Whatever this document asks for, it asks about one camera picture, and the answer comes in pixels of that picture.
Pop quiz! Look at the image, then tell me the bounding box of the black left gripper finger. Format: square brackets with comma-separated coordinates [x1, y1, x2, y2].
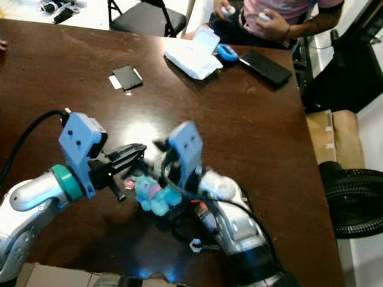
[105, 175, 127, 203]
[109, 143, 148, 171]

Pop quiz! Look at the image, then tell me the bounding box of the teal plush keychain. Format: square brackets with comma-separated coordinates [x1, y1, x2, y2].
[133, 174, 184, 217]

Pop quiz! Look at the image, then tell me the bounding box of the seated person's right hand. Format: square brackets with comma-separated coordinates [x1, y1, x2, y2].
[212, 0, 238, 20]

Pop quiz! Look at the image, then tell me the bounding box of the seated person's left hand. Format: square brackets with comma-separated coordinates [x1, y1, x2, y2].
[256, 8, 294, 41]

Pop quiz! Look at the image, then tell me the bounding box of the small black phone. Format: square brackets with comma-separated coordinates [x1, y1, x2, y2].
[112, 65, 144, 91]

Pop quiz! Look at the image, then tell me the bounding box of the white wipes packet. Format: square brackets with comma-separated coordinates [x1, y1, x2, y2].
[163, 26, 223, 81]

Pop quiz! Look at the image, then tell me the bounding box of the black folding chair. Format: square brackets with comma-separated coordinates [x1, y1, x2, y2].
[108, 0, 187, 38]

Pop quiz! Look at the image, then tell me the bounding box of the long black case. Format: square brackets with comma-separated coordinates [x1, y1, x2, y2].
[238, 49, 293, 88]

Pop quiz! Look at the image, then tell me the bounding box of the black gear on floor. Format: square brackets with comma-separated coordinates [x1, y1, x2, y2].
[39, 0, 81, 25]

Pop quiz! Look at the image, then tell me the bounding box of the brown cardboard box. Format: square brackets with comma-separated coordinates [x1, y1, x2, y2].
[305, 109, 366, 170]

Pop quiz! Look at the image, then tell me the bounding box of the black floor fan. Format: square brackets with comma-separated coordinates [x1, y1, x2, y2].
[317, 160, 383, 240]

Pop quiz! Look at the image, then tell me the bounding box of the person's pink shirt torso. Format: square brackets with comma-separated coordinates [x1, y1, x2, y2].
[239, 0, 345, 30]

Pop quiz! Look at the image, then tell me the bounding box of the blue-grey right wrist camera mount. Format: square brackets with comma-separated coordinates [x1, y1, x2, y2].
[167, 121, 205, 180]

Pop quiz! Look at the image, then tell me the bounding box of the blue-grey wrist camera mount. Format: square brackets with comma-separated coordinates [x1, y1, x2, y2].
[167, 121, 205, 180]
[59, 112, 108, 200]

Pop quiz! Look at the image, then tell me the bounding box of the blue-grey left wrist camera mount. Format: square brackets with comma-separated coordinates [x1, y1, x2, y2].
[59, 112, 108, 200]

